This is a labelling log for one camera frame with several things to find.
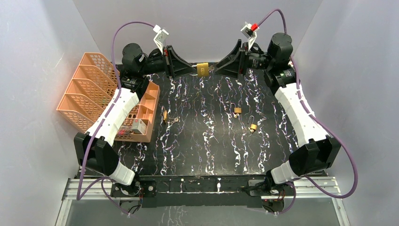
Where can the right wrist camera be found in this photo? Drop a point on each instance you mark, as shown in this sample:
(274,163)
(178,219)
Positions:
(250,32)

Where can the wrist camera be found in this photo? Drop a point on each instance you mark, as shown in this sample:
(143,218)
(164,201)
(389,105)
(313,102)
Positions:
(160,37)
(250,32)

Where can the orange plastic desk organizer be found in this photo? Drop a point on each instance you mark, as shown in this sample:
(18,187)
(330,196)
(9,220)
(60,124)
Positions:
(91,89)

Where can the large brass padlock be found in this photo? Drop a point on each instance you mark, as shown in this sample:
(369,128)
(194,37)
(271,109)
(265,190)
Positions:
(164,115)

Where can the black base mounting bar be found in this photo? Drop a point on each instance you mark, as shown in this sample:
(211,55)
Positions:
(227,190)

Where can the white staple box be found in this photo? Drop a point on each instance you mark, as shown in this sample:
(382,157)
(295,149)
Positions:
(139,127)

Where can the coloured marker set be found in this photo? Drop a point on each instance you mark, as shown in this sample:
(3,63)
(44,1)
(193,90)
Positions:
(124,132)

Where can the small open brass padlock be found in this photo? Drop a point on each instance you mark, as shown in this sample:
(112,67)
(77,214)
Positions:
(252,126)

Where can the small brass padlock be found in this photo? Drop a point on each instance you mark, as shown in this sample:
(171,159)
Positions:
(252,126)
(237,111)

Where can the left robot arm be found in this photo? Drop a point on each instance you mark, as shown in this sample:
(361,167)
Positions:
(94,147)

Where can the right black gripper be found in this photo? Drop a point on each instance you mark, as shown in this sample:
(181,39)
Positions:
(234,64)

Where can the medium brass padlock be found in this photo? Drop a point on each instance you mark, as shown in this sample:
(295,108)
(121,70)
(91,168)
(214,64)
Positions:
(202,69)

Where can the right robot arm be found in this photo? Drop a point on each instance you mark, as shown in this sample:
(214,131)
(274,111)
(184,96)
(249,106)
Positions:
(317,148)

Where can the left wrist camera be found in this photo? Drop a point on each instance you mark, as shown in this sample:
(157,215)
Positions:
(160,37)

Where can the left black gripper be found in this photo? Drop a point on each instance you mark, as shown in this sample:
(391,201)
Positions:
(168,61)

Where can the aluminium frame rail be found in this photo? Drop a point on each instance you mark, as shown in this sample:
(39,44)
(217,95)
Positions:
(304,189)

